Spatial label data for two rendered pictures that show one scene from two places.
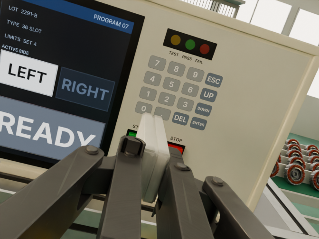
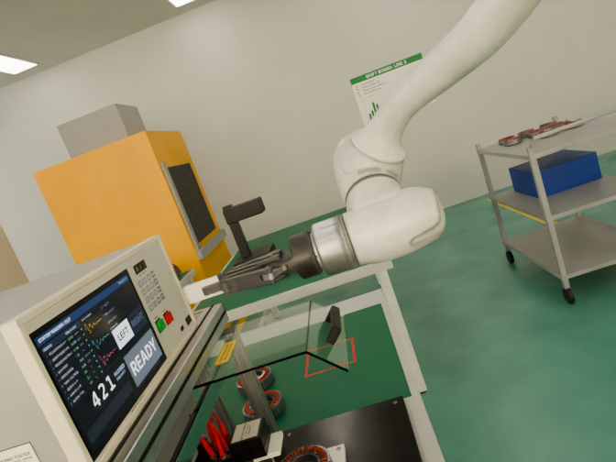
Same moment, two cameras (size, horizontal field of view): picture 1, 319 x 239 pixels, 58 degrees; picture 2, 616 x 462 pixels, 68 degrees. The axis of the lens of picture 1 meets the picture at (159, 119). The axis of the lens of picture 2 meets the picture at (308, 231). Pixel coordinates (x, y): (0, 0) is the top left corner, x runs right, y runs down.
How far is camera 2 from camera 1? 73 cm
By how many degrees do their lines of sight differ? 74
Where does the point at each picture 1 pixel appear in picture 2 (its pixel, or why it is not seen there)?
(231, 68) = (151, 264)
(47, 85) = (130, 331)
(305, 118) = not seen: outside the picture
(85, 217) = (187, 367)
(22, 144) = (144, 371)
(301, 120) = not seen: outside the picture
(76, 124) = (146, 338)
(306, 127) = not seen: outside the picture
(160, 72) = (143, 287)
